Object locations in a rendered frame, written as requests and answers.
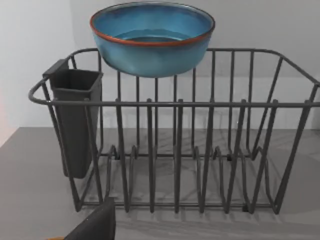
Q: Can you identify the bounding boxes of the blue bowl with orange rim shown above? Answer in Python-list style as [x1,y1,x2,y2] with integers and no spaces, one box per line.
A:
[89,1,216,78]

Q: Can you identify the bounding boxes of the dark grey cutlery holder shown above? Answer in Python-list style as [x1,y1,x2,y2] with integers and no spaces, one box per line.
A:
[42,59,103,179]

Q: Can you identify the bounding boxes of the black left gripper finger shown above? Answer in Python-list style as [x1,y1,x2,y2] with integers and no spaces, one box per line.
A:
[63,197,117,240]

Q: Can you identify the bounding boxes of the grey wire dish rack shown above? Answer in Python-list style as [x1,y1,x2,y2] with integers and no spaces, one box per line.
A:
[27,47,320,215]

